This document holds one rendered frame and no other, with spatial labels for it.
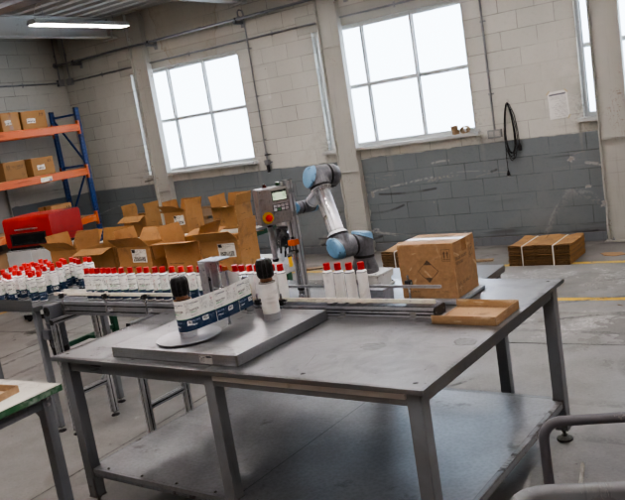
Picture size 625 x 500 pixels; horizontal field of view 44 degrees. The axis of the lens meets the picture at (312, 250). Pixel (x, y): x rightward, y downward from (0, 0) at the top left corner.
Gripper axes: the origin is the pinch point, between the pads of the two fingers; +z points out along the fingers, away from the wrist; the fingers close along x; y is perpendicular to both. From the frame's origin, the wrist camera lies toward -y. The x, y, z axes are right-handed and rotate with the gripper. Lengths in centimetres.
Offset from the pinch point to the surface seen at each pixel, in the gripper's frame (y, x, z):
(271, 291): -54, 79, 21
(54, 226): 455, -163, -61
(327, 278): -68, 53, 14
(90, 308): 118, 49, 29
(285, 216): -39, 50, -18
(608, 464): -181, -14, 101
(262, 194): -34, 62, -29
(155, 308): 58, 49, 29
